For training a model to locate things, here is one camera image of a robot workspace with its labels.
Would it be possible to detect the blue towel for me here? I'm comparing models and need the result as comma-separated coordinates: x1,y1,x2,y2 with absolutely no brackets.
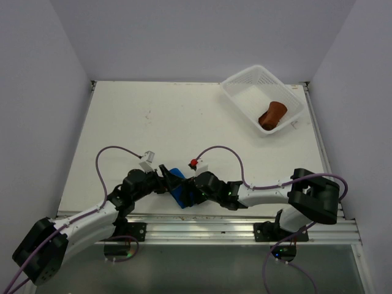
169,168,195,209

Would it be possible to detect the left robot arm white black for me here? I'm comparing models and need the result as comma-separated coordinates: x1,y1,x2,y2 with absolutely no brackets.
12,165,187,285

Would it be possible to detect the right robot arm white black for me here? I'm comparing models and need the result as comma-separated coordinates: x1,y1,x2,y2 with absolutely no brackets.
177,168,340,241

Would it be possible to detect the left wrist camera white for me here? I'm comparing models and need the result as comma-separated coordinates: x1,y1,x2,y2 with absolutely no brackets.
139,151,155,173

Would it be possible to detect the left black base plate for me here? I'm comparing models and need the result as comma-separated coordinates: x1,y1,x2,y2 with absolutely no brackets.
104,221,147,243

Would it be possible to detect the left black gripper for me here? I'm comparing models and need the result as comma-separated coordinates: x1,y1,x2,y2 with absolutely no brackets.
132,164,183,202

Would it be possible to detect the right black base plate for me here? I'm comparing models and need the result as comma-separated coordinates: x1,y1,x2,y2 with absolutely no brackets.
253,221,293,242

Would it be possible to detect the brown orange towel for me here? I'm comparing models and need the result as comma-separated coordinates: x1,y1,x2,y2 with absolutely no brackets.
258,101,287,131

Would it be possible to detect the aluminium front rail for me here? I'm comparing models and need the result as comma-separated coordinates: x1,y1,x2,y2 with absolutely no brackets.
39,214,362,246

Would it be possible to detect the white plastic basket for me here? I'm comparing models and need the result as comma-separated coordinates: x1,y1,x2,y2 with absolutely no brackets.
220,65,305,137

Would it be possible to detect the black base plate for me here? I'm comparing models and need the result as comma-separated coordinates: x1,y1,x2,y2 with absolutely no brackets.
104,221,147,243
253,221,293,242

